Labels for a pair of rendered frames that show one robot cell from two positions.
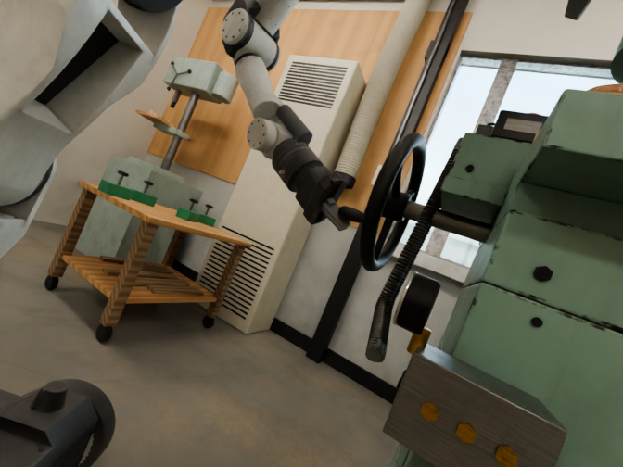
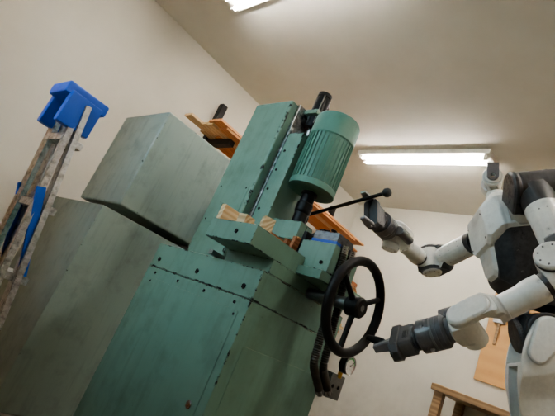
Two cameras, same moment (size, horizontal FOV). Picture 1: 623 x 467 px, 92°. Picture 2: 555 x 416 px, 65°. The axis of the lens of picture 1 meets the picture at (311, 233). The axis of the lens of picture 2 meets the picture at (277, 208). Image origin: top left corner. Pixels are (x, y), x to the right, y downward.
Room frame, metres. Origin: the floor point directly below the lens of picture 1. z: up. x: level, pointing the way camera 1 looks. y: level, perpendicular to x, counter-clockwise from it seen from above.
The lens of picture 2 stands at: (1.87, 0.02, 0.63)
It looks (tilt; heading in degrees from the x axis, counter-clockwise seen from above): 16 degrees up; 202
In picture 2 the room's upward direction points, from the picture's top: 23 degrees clockwise
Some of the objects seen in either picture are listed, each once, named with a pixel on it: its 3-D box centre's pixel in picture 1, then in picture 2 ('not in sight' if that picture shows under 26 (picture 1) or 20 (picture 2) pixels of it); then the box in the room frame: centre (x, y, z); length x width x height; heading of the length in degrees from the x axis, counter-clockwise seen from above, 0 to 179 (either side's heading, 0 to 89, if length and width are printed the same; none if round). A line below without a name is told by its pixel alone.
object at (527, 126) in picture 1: (505, 140); (335, 243); (0.55, -0.27, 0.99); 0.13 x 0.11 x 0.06; 154
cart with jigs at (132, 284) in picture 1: (158, 252); not in sight; (1.55, 0.69, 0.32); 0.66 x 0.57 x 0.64; 153
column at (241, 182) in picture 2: not in sight; (256, 189); (0.33, -0.70, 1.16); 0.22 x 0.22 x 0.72; 64
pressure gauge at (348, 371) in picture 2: (417, 312); (345, 366); (0.32, -0.14, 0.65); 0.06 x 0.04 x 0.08; 154
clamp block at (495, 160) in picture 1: (492, 178); (326, 262); (0.55, -0.27, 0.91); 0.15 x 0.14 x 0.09; 154
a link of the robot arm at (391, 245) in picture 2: not in sight; (393, 235); (0.22, -0.14, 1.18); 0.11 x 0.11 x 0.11; 64
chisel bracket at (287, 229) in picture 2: not in sight; (288, 234); (0.45, -0.46, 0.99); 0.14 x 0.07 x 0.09; 64
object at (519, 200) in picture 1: (560, 249); (286, 283); (0.49, -0.39, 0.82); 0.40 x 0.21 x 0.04; 154
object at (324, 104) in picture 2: not in sight; (317, 112); (0.40, -0.57, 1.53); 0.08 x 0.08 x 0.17; 64
